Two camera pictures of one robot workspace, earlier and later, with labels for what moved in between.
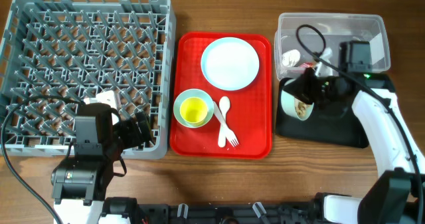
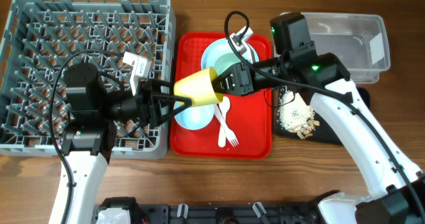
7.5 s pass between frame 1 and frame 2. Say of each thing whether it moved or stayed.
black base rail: stayed
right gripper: moved
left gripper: moved
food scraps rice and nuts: moved
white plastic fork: stayed
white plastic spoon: stayed
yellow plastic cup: moved
